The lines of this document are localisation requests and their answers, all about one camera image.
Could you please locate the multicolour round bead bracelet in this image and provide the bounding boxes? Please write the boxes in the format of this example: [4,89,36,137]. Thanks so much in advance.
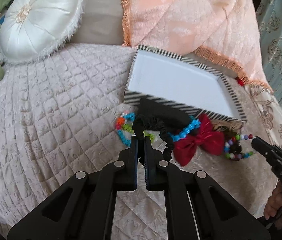
[223,133,255,161]

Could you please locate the red satin bow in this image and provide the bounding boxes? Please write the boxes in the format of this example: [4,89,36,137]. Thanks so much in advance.
[173,114,225,166]

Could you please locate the blue bead bracelet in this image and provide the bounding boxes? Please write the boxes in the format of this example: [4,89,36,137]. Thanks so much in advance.
[169,118,202,143]

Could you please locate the black velvet scrunchie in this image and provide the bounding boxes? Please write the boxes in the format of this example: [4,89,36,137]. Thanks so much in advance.
[131,114,175,165]

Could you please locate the dark brown scrunchie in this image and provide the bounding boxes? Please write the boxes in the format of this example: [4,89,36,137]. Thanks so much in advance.
[226,129,242,155]

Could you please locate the person's right hand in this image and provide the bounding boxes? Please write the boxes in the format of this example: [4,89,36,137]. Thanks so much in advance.
[263,181,282,230]

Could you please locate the small red object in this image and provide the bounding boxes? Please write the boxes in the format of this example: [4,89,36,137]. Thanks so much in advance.
[235,77,245,87]

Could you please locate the quilted beige bedspread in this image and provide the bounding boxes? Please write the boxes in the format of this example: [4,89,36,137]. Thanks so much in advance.
[0,44,282,239]

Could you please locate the black velvet pouch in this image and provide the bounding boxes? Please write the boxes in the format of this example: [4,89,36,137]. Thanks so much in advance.
[137,98,192,132]

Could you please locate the striped black white box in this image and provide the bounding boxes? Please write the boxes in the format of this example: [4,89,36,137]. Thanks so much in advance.
[124,45,247,122]

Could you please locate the peach fringed blanket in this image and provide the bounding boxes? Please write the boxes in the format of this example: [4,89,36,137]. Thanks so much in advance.
[121,0,269,88]

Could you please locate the beige upholstered headboard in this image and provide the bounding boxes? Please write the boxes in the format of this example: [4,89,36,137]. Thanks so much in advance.
[70,0,124,45]

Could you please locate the round white satin cushion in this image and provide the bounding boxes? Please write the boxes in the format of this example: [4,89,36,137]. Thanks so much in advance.
[0,0,85,64]

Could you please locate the colourful pony bead bracelet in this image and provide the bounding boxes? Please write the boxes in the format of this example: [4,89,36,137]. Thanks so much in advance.
[114,112,156,147]

